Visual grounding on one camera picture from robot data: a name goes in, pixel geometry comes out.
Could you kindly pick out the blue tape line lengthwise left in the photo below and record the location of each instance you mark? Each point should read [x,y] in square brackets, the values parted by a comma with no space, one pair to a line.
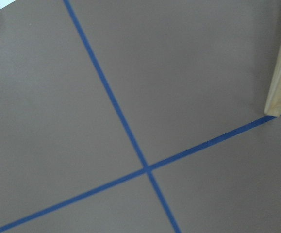
[122,118]

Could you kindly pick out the blue tape line crosswise far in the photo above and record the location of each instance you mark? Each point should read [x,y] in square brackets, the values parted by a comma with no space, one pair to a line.
[69,179]

